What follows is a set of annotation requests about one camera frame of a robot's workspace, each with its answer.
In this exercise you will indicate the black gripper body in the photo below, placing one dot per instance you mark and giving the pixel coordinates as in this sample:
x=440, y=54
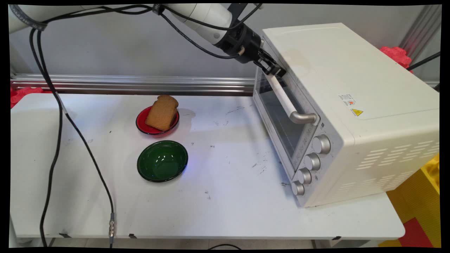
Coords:
x=242, y=44

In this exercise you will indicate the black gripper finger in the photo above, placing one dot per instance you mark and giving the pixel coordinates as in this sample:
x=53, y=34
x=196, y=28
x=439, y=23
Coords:
x=272, y=60
x=265, y=69

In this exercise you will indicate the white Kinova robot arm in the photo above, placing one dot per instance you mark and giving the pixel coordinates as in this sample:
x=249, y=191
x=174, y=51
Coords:
x=197, y=14

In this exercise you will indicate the white toaster oven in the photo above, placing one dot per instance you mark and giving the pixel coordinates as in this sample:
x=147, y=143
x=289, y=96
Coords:
x=351, y=88

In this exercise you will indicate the silver oven knob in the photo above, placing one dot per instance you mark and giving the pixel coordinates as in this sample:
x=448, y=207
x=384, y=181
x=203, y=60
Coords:
x=303, y=176
x=312, y=161
x=297, y=188
x=321, y=144

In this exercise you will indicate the brown bread slice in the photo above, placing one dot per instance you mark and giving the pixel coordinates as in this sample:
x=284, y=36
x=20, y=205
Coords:
x=161, y=112

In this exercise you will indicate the red crumpled plastic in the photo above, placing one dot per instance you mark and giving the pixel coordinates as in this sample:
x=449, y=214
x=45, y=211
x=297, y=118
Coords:
x=21, y=95
x=395, y=54

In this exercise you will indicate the red bowl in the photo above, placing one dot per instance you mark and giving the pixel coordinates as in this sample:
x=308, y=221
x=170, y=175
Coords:
x=141, y=123

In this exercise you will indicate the green bowl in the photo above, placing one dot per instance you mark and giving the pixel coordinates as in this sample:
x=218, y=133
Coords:
x=162, y=161

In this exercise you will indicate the yellow box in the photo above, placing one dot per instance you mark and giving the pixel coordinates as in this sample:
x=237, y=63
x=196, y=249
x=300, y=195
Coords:
x=415, y=203

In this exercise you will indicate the aluminium rail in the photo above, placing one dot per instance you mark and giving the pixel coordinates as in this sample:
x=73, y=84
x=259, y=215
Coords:
x=105, y=84

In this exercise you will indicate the aluminium frame post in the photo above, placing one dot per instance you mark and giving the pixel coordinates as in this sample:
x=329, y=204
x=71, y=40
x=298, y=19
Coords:
x=422, y=31

